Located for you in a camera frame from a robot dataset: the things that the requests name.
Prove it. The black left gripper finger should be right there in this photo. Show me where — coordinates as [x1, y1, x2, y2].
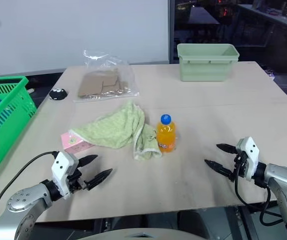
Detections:
[84, 168, 114, 191]
[76, 154, 99, 168]

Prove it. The light green towel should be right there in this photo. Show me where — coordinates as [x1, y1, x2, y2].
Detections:
[68, 100, 164, 161]

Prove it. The dark background shelf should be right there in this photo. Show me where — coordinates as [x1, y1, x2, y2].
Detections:
[235, 0, 287, 48]

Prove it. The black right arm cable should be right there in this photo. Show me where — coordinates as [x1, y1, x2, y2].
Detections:
[234, 164, 284, 226]

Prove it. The white whiteboard panel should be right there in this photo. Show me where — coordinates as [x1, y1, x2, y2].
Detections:
[0, 0, 171, 72]

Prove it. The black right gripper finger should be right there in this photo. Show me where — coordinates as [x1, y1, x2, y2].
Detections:
[216, 143, 238, 154]
[204, 159, 235, 180]

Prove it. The grey rounded robot body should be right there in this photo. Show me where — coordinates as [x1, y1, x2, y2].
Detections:
[77, 226, 206, 240]

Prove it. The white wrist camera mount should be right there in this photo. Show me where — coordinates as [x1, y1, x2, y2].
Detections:
[234, 136, 260, 181]
[51, 150, 80, 200]

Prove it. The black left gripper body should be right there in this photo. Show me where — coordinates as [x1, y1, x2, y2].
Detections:
[67, 168, 87, 194]

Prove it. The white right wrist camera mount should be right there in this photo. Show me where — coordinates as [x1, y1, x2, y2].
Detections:
[234, 136, 260, 181]

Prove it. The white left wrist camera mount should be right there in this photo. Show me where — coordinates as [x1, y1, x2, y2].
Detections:
[51, 150, 80, 200]

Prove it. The orange soda bottle blue cap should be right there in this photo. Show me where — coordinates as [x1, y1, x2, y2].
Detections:
[156, 114, 177, 153]

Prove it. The green plastic shopping basket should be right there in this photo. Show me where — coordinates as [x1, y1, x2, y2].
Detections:
[0, 75, 37, 188]

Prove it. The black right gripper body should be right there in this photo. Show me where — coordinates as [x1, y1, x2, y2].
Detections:
[232, 150, 248, 182]

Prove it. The pale green plastic bin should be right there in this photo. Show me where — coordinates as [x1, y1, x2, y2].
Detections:
[176, 43, 240, 82]

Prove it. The clear bag with cardboard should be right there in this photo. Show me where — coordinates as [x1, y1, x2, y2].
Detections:
[73, 49, 140, 103]

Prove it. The pink tissue box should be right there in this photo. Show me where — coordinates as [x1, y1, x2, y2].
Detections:
[60, 131, 96, 155]

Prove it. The dark background table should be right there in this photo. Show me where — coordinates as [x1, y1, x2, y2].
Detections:
[187, 6, 221, 25]

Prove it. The small black round object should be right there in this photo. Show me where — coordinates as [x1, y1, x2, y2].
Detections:
[48, 87, 68, 101]

